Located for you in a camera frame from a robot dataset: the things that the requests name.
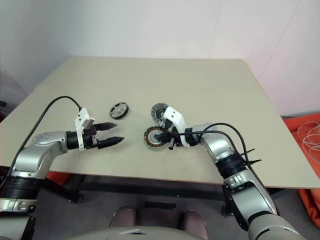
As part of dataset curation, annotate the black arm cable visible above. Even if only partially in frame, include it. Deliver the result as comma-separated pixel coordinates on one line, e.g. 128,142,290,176
0,96,82,191
168,122,278,216

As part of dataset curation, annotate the grey copper-wound motor stator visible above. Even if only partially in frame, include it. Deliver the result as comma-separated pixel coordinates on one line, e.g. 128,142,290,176
143,126,167,150

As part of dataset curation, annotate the white coiled cable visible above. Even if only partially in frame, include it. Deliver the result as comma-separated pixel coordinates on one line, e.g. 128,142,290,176
296,119,320,159

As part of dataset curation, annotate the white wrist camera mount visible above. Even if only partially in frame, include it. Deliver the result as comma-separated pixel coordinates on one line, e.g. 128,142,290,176
74,107,96,151
162,106,201,148

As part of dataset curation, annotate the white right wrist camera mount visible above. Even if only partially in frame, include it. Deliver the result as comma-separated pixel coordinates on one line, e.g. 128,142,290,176
162,106,201,148

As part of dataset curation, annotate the grey robot torso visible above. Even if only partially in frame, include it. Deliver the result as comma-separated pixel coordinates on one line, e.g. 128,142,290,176
98,225,210,240

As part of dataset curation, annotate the black flat robot bracket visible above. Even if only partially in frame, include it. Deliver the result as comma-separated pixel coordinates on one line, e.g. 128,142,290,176
21,216,36,240

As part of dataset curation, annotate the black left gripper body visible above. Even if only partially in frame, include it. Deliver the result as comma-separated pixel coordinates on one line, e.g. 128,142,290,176
83,123,101,150

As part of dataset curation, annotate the black table frame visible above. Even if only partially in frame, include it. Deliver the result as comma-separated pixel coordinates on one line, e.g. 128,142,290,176
37,173,236,218

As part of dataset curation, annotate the grey round motor rotor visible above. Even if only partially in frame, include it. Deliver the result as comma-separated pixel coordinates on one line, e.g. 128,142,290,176
150,102,173,126

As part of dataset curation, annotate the dark maroon rounded shape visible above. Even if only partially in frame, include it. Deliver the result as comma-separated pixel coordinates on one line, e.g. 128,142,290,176
179,209,209,240
108,205,138,228

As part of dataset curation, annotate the silver disc with black ring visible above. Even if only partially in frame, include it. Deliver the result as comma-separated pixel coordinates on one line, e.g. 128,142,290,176
109,101,131,120

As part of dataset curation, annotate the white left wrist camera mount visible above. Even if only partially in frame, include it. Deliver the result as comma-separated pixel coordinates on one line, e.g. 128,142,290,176
74,107,96,151

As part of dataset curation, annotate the orange bean bag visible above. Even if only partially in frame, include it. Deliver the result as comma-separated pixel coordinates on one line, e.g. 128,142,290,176
282,113,320,179
297,188,320,228

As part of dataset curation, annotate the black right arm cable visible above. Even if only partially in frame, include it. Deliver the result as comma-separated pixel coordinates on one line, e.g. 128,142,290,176
168,122,278,216

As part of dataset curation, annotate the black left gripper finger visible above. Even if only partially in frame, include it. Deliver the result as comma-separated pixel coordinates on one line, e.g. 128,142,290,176
96,121,118,132
97,136,125,150

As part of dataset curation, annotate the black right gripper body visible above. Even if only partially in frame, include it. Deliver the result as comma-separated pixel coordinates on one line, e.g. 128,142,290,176
164,123,185,151

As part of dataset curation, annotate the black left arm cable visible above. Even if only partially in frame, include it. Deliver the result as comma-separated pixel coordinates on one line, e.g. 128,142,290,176
0,96,82,191

